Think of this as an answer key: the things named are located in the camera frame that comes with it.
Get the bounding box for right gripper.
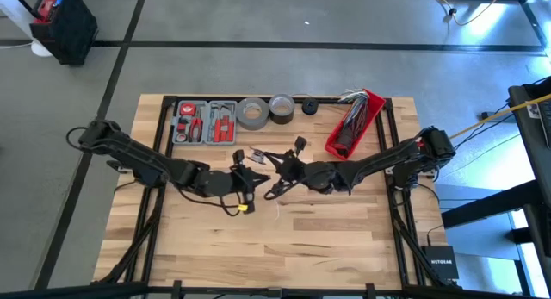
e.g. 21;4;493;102
263;136;342;202

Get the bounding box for yellow cable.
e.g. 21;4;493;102
446;91;551;141

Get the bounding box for dark duct tape roll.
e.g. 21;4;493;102
268;92;297;126

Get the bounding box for black desk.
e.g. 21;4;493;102
440;76;551;258

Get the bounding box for black cable spool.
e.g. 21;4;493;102
249;145;268;165

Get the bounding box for red-handled pliers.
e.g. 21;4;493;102
188;116;204;144

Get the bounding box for bundle of mixed cables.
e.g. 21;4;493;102
334;88;372;157

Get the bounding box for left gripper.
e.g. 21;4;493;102
201;149;271;215

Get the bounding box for grey tool case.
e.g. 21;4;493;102
171;99;239;146

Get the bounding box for white round base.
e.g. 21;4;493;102
30;40;54;59

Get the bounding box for small black tape roll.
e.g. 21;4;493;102
300;97;320;116

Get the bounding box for beige floor cable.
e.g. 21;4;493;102
412;0;510;28

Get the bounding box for large grey duct tape roll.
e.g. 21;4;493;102
235;97;271;132

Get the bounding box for white cord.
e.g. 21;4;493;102
251;146;282;221

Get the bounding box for black Netgear router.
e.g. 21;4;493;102
420;245;461;281

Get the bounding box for red plastic bin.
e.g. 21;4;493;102
324;88;387;161

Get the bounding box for black aluminium table frame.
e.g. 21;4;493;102
90;94;460;299

